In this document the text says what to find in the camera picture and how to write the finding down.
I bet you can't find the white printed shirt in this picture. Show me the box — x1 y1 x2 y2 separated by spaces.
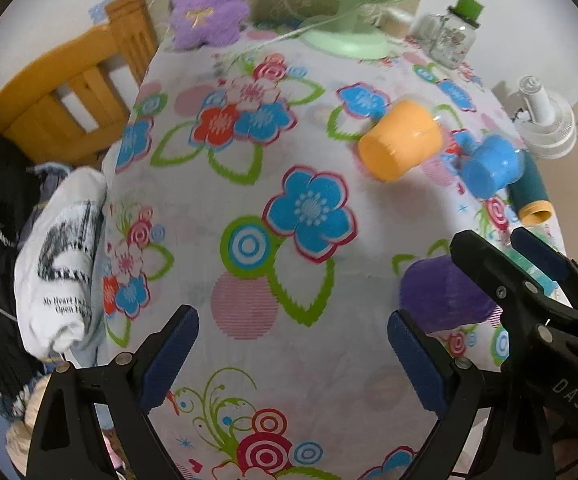
14 167 108 357

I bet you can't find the purple plush owl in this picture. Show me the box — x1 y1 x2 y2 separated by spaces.
167 0 251 51

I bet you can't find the purple cup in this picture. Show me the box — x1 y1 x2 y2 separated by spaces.
400 255 498 334

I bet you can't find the blue cup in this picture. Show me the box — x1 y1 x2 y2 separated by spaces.
461 136 525 200

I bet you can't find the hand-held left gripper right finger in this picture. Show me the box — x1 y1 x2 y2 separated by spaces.
387 310 556 480

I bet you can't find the floral tablecloth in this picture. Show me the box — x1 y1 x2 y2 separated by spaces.
89 19 572 480

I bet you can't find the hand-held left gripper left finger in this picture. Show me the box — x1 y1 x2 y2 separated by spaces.
26 305 201 480

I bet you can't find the green table fan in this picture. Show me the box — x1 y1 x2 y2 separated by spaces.
287 0 450 60

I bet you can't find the blond plush toy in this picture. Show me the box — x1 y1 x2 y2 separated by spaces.
6 374 121 479

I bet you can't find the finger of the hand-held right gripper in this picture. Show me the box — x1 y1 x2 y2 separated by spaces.
511 226 578 312
450 229 547 312

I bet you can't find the wooden chair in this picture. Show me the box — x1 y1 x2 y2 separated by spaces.
0 0 159 167

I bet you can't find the glass jar with green lid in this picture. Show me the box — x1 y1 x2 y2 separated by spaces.
415 0 485 70

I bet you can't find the orange cup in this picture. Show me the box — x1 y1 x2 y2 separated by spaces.
358 100 445 184

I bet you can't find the teal cup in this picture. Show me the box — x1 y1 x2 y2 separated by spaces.
506 152 554 227

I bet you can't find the small white fan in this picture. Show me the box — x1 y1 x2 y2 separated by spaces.
511 75 578 161

